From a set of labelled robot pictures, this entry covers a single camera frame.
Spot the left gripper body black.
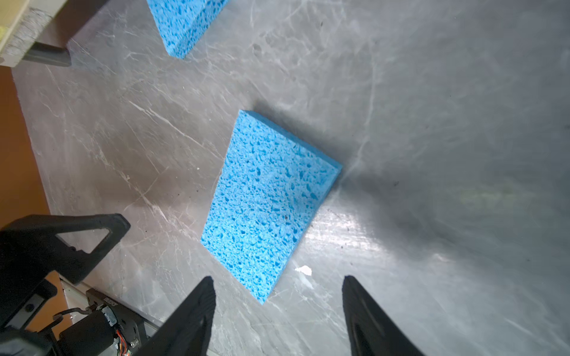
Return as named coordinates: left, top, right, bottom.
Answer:
left=1, top=249, right=57, bottom=355

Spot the blue sponge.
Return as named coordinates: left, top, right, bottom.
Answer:
left=147, top=0, right=228, bottom=59
left=201, top=111, right=342, bottom=303

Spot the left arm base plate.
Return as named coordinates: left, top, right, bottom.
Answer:
left=86, top=288, right=159, bottom=355

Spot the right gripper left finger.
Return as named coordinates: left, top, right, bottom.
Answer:
left=135, top=276, right=216, bottom=355

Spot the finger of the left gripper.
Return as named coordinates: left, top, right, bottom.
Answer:
left=1, top=214, right=131, bottom=285

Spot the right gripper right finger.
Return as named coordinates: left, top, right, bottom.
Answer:
left=342, top=275, right=424, bottom=356

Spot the white two-tier shelf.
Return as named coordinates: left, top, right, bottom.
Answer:
left=1, top=0, right=71, bottom=68

